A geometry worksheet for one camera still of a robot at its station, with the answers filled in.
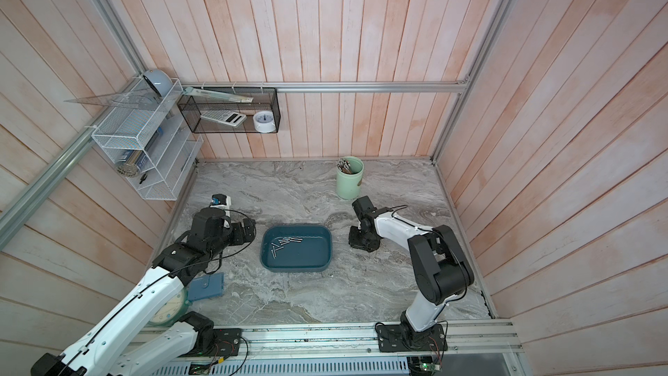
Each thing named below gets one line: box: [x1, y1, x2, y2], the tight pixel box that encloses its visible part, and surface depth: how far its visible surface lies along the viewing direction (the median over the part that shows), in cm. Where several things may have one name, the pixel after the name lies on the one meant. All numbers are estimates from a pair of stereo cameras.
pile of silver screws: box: [270, 237, 304, 259], surface depth 94 cm
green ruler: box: [184, 87, 254, 104], surface depth 92 cm
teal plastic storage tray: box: [260, 224, 334, 273], surface depth 94 cm
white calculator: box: [200, 110, 248, 128], surface depth 100 cm
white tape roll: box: [253, 110, 276, 134], surface depth 97 cm
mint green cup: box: [335, 155, 365, 201], surface depth 103 cm
